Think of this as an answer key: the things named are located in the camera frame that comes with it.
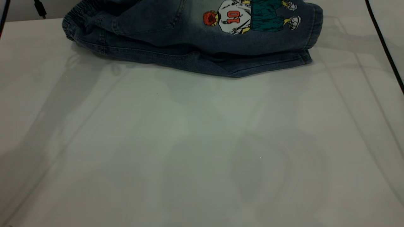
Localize blue denim kids pants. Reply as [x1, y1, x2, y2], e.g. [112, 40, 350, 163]
[62, 0, 324, 78]

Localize loose black cable with plug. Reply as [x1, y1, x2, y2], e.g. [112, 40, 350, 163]
[33, 0, 48, 19]

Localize long braided black cable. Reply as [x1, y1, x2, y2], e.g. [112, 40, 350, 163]
[365, 0, 404, 95]

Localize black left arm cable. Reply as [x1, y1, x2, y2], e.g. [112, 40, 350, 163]
[0, 0, 10, 40]

